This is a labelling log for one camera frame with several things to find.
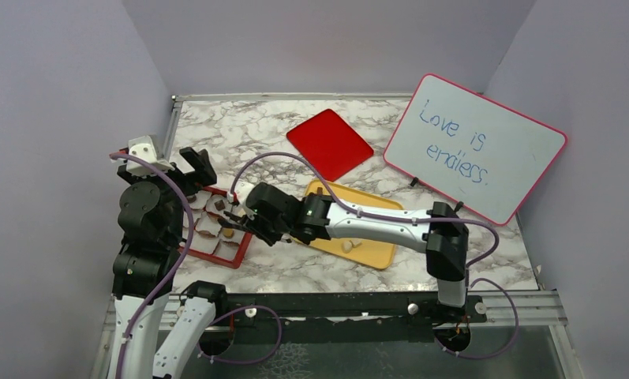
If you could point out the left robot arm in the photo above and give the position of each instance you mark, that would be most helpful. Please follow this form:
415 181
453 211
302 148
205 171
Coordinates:
152 211

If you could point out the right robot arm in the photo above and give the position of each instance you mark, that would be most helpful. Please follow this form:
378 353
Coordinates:
435 232

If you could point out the black mounting rail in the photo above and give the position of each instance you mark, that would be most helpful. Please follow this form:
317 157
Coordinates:
352 317

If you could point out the pink framed whiteboard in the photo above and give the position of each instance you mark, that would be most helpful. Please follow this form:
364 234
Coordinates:
472 149

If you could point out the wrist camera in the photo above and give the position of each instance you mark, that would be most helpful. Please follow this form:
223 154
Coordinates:
238 195
146 149

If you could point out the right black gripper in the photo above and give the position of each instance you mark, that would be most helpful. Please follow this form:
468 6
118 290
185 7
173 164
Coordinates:
252 223

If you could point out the red compartment box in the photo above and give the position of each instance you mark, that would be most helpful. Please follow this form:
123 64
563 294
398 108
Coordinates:
211 241

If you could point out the round caramel chocolate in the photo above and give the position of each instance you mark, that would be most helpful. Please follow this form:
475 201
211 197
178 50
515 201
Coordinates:
228 233

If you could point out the dark square chocolate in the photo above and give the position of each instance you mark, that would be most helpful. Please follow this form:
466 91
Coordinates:
220 205

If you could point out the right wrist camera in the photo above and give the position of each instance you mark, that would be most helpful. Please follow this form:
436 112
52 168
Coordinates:
238 195

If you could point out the yellow plastic tray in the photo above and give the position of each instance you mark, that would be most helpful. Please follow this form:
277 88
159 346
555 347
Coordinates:
377 255

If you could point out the red box lid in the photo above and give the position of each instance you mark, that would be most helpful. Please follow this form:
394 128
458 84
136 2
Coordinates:
330 144

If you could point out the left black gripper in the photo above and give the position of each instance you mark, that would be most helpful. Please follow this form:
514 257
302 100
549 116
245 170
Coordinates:
203 174

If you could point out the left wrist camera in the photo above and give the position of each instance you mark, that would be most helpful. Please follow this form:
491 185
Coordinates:
146 149

